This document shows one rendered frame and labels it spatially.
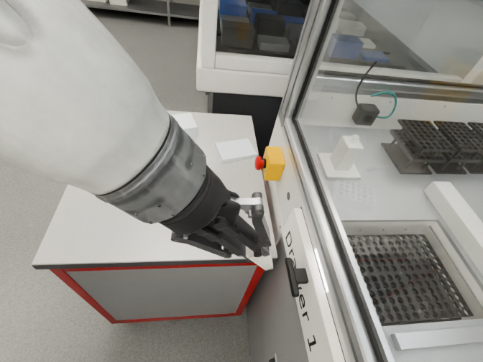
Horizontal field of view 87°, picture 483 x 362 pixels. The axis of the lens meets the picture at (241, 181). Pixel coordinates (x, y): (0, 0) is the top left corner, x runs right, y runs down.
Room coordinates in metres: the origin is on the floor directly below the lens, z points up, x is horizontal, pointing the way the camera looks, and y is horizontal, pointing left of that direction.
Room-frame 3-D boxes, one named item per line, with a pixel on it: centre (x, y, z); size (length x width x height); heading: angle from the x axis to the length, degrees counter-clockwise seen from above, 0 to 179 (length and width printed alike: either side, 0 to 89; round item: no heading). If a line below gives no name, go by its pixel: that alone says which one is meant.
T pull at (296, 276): (0.20, -0.14, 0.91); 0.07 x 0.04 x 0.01; 14
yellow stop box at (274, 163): (0.53, -0.07, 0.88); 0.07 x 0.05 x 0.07; 14
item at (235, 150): (0.67, 0.04, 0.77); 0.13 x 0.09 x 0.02; 120
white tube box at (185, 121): (0.70, 0.27, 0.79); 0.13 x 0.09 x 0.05; 122
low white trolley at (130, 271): (0.53, 0.22, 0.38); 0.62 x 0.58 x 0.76; 14
